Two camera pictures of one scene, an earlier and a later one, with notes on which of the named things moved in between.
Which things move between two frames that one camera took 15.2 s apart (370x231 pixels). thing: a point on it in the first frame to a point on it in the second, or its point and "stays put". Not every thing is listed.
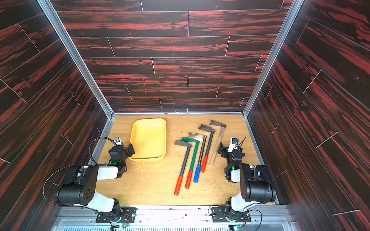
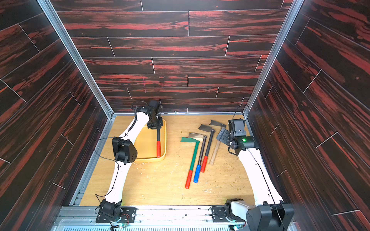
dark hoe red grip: (204, 160) stays put
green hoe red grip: (190, 173) stays put
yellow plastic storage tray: (148, 139) stays put
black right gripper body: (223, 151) to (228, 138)
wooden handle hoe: (218, 141) stays put
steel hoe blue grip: (200, 137) stays put
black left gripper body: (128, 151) to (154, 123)
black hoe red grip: (179, 180) to (158, 145)
